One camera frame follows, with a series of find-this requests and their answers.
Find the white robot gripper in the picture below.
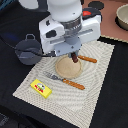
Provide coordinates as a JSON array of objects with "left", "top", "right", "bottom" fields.
[{"left": 39, "top": 15, "right": 101, "bottom": 56}]

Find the yellow toy butter box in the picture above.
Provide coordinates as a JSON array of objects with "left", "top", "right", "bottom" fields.
[{"left": 30, "top": 79, "right": 52, "bottom": 98}]

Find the round wooden plate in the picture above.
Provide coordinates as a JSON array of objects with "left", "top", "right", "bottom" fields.
[{"left": 55, "top": 56, "right": 83, "bottom": 79}]

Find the beige woven placemat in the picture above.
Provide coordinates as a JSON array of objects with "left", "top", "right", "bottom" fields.
[{"left": 13, "top": 41, "right": 114, "bottom": 128}]

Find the black tablecloth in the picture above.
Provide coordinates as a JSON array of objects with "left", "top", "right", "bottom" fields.
[{"left": 0, "top": 2, "right": 128, "bottom": 128}]

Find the black burner disc rear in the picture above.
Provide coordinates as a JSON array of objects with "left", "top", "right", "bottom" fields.
[{"left": 88, "top": 1, "right": 104, "bottom": 10}]

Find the wooden handled toy fork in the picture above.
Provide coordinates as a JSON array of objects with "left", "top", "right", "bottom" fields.
[{"left": 43, "top": 71, "right": 85, "bottom": 90}]

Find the reddish brown toy sausage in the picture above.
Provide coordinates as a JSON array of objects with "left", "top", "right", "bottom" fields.
[{"left": 71, "top": 53, "right": 78, "bottom": 63}]

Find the red toy tomato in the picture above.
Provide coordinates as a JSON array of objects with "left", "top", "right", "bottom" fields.
[{"left": 82, "top": 11, "right": 92, "bottom": 16}]

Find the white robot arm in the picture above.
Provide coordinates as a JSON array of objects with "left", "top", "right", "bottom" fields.
[{"left": 18, "top": 0, "right": 101, "bottom": 56}]

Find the dark grey toy pot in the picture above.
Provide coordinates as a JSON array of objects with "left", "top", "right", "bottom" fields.
[{"left": 15, "top": 34, "right": 42, "bottom": 65}]

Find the pink toy stove board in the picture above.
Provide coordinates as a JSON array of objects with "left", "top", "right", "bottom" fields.
[{"left": 83, "top": 0, "right": 128, "bottom": 42}]

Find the wooden handled toy knife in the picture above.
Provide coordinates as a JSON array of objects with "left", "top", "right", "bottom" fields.
[{"left": 78, "top": 55, "right": 97, "bottom": 63}]

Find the grey toy frying pan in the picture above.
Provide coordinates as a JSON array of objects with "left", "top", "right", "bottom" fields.
[{"left": 83, "top": 7, "right": 101, "bottom": 17}]

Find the beige bowl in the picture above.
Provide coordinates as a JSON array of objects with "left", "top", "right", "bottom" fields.
[{"left": 116, "top": 4, "right": 128, "bottom": 31}]

